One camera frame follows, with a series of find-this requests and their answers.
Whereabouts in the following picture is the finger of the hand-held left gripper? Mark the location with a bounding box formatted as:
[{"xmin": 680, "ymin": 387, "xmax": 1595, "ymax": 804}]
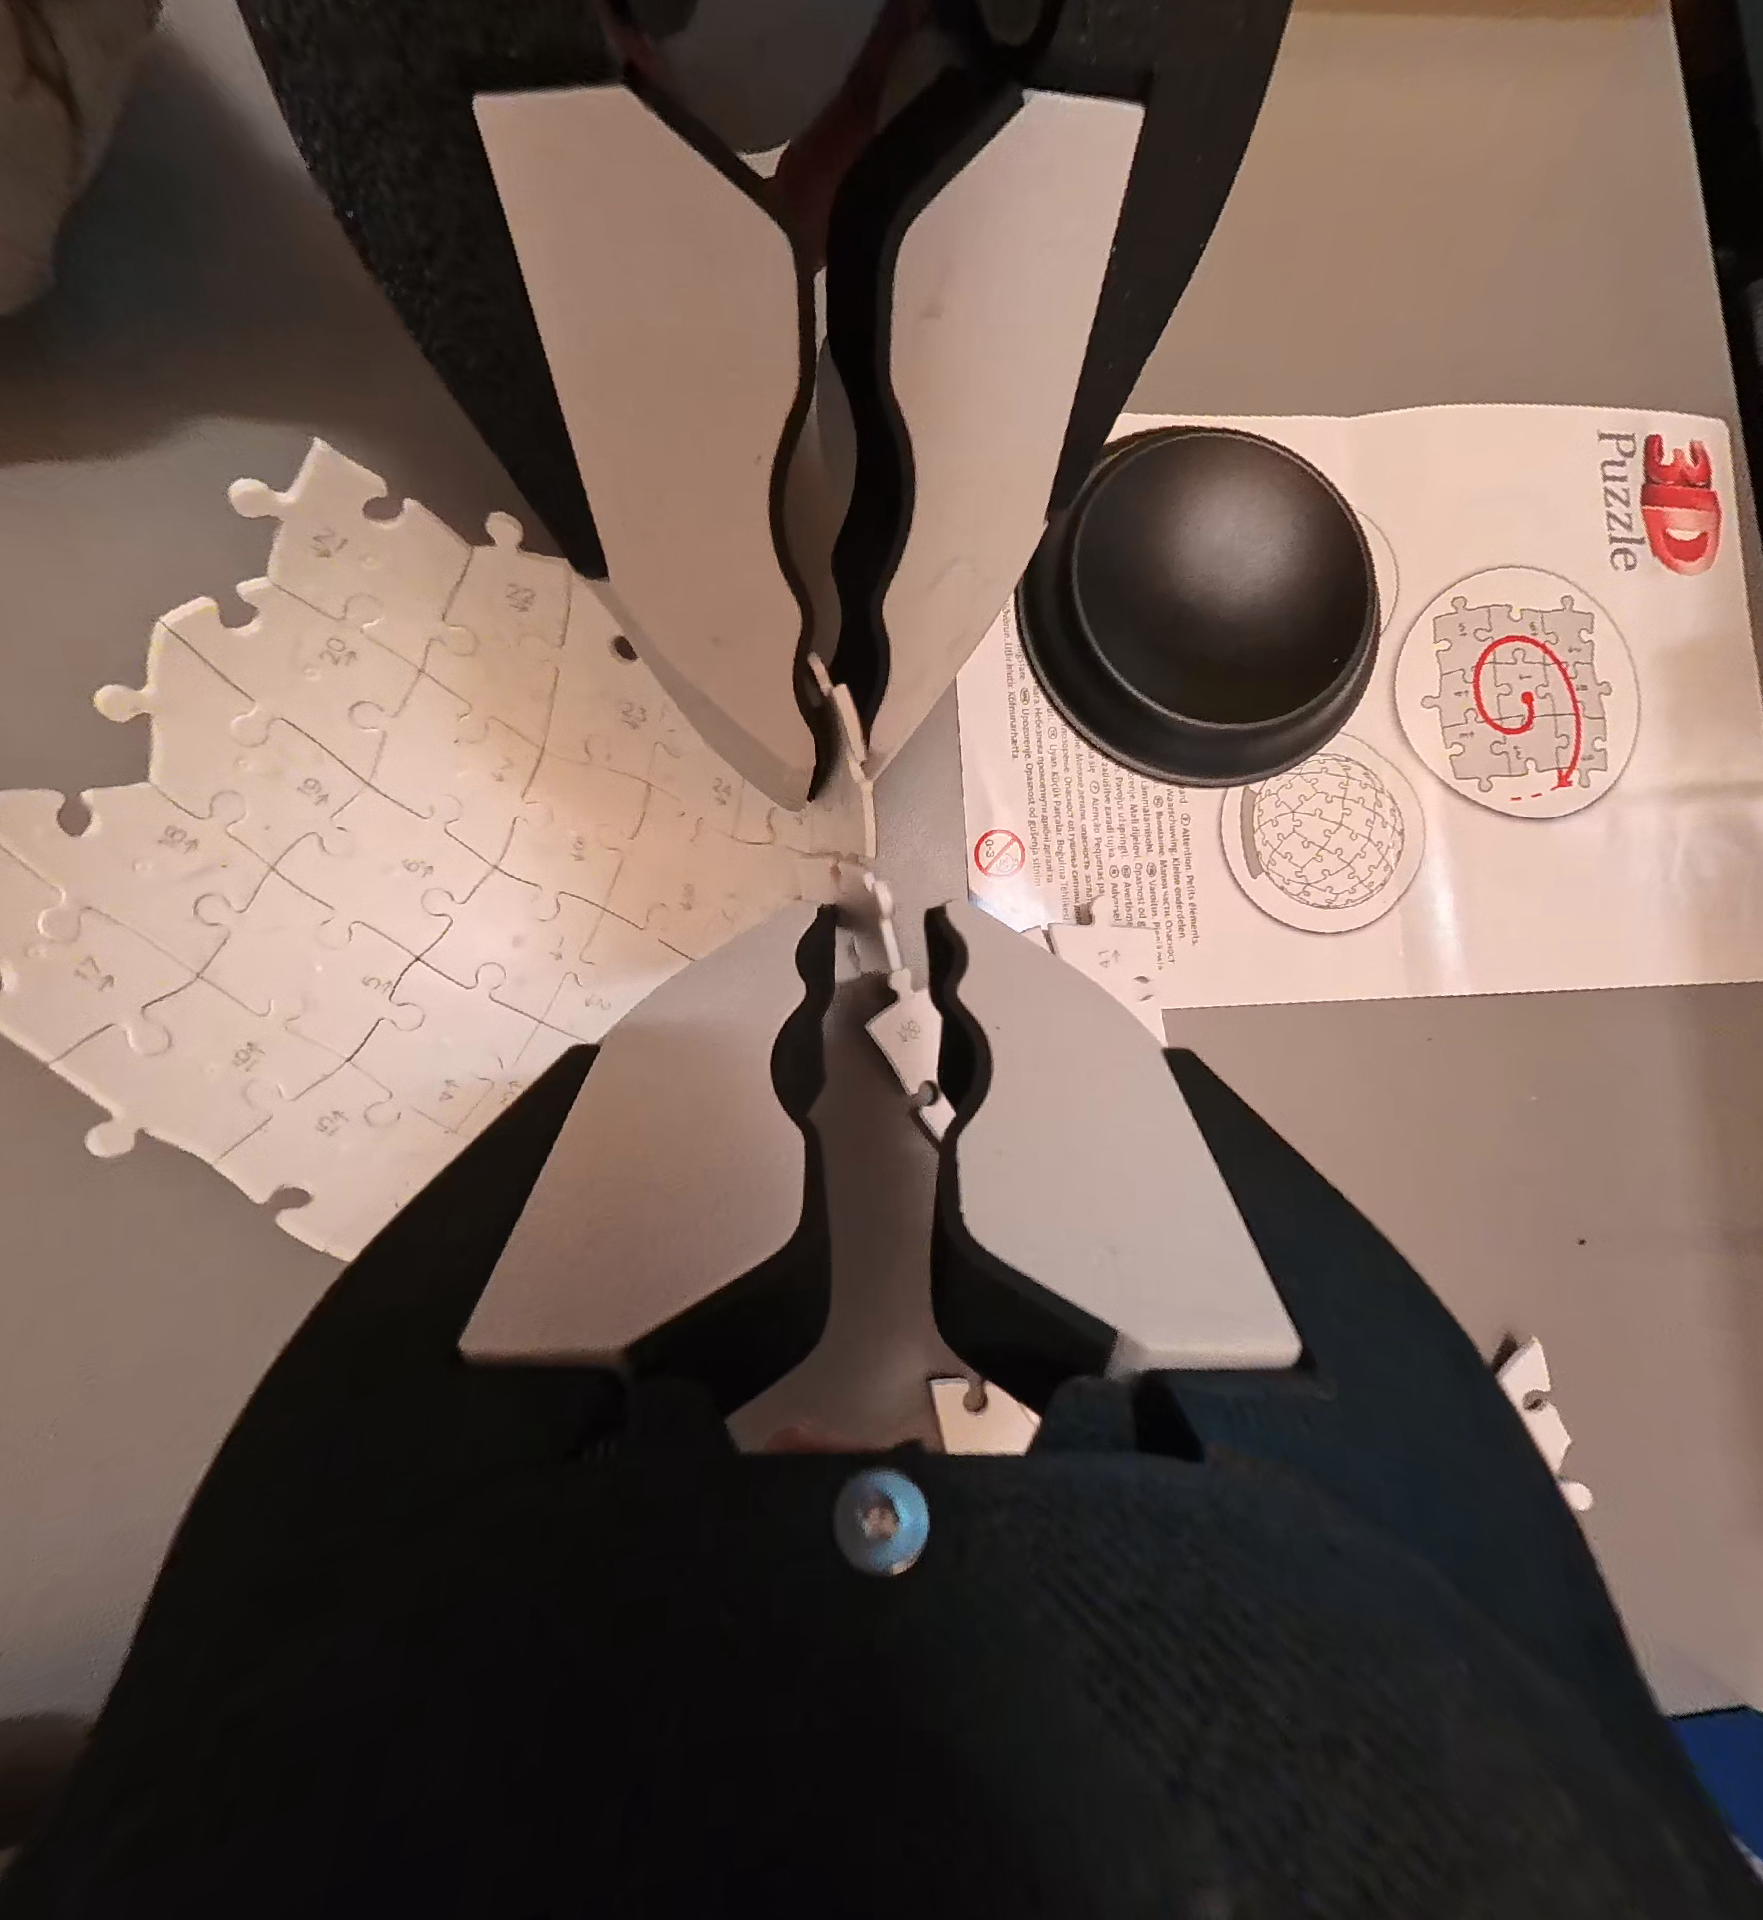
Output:
[
  {"xmin": 471, "ymin": 75, "xmax": 842, "ymax": 804},
  {"xmin": 826, "ymin": 86, "xmax": 1155, "ymax": 782}
]

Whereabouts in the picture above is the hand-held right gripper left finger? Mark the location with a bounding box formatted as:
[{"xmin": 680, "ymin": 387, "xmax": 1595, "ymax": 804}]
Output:
[{"xmin": 459, "ymin": 905, "xmax": 843, "ymax": 1414}]

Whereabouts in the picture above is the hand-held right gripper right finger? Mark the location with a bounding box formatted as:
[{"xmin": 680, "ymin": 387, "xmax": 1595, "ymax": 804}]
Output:
[{"xmin": 929, "ymin": 905, "xmax": 1304, "ymax": 1421}]

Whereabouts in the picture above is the white puzzle piece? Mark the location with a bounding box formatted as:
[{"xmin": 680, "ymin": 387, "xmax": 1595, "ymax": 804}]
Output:
[
  {"xmin": 1488, "ymin": 1334, "xmax": 1598, "ymax": 1515},
  {"xmin": 862, "ymin": 966, "xmax": 961, "ymax": 1144},
  {"xmin": 926, "ymin": 1372, "xmax": 1047, "ymax": 1459}
]

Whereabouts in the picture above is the assembled white puzzle ball section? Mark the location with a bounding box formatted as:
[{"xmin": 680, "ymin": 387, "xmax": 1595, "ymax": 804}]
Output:
[{"xmin": 0, "ymin": 433, "xmax": 887, "ymax": 1267}]

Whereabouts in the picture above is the puzzle instruction sheet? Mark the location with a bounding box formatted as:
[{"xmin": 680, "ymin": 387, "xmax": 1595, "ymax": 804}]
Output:
[{"xmin": 958, "ymin": 404, "xmax": 1763, "ymax": 1010}]

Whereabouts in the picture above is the black dome stand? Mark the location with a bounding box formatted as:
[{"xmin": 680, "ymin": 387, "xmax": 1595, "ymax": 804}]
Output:
[{"xmin": 1014, "ymin": 422, "xmax": 1388, "ymax": 785}]

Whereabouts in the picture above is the beige cushion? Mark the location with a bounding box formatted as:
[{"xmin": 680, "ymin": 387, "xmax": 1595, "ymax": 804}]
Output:
[{"xmin": 0, "ymin": 0, "xmax": 188, "ymax": 317}]

